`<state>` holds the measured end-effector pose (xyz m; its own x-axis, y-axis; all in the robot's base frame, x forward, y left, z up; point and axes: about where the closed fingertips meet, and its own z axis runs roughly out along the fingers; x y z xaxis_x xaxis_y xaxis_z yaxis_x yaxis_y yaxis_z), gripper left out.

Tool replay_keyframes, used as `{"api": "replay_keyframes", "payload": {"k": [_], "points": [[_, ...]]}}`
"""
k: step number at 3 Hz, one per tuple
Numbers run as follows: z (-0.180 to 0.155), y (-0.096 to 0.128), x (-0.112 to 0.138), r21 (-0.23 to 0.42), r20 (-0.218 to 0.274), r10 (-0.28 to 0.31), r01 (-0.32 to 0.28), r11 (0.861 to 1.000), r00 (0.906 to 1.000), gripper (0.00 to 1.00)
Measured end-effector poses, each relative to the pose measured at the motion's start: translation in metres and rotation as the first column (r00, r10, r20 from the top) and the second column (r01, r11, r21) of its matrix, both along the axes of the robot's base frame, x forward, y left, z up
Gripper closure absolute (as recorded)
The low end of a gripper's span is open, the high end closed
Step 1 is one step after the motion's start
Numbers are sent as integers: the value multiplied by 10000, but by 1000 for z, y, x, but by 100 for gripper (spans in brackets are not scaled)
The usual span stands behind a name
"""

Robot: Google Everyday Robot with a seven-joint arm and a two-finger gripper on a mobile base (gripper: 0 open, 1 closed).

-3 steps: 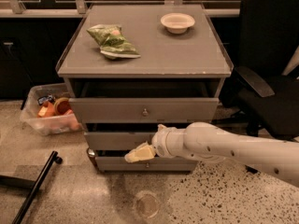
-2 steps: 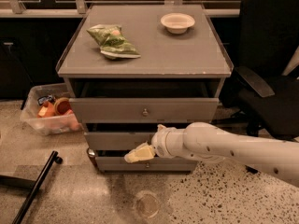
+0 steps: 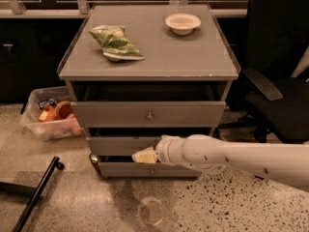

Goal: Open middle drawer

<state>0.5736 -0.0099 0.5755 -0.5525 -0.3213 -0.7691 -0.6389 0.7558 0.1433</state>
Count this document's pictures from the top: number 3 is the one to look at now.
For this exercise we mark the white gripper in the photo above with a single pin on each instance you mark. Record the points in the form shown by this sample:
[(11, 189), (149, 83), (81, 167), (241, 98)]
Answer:
[(165, 152)]

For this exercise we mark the grey drawer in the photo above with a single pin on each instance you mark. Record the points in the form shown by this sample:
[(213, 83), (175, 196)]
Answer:
[(135, 170), (148, 114), (120, 146)]

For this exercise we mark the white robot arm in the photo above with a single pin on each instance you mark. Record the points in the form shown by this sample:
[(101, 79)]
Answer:
[(287, 164)]

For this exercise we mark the grey bottom drawer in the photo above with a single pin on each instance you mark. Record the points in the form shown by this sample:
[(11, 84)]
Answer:
[(135, 170)]

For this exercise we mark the grey top drawer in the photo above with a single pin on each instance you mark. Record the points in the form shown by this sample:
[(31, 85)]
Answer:
[(148, 114)]

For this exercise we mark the grey drawer cabinet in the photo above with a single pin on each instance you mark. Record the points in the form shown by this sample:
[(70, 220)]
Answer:
[(198, 67)]

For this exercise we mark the orange cup in bin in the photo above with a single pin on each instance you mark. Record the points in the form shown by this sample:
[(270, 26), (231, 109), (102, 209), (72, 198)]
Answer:
[(63, 110)]

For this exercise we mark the clear plastic storage bin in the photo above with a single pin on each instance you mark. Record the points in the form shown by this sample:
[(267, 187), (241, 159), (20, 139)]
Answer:
[(40, 118)]

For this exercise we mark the green chip bag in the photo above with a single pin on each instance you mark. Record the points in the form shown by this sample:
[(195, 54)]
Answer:
[(114, 43)]

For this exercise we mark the black office chair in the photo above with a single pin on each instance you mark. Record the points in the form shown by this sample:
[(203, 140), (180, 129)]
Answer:
[(268, 87)]

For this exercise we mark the white paper bowl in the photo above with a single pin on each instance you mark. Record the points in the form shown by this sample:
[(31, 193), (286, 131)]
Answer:
[(182, 24)]

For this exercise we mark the black metal stand leg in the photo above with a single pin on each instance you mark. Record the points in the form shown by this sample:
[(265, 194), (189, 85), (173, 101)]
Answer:
[(33, 192)]

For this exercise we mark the metal window railing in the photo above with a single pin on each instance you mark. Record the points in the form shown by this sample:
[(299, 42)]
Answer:
[(80, 0)]

